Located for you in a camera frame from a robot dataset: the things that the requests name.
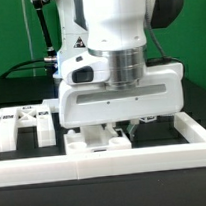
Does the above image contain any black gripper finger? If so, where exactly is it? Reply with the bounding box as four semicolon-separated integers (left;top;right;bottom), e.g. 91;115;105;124
102;122;118;137
127;119;140;138

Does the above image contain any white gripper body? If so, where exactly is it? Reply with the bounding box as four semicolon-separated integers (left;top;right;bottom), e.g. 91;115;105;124
58;57;184;129

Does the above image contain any white chair seat part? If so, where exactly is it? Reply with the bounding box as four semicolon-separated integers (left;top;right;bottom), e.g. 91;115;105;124
63;125;132;155

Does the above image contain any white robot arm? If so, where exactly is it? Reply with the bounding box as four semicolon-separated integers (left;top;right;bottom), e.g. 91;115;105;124
58;0;184;141

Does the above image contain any white chair back part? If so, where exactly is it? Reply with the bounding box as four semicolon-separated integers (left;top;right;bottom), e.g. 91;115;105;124
0;105;56;152

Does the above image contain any white tagged cube nut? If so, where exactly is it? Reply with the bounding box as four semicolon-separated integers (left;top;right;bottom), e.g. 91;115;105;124
139;116;156;123

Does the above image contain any white tag base sheet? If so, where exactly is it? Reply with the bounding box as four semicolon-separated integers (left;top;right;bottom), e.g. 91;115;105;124
42;99;59;113

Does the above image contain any black cable with connector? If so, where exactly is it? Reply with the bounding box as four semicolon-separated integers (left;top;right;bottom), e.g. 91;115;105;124
0;0;61;80

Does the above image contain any white U-shaped obstacle frame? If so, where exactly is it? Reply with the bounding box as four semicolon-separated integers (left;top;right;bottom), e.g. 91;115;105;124
0;113;206;187

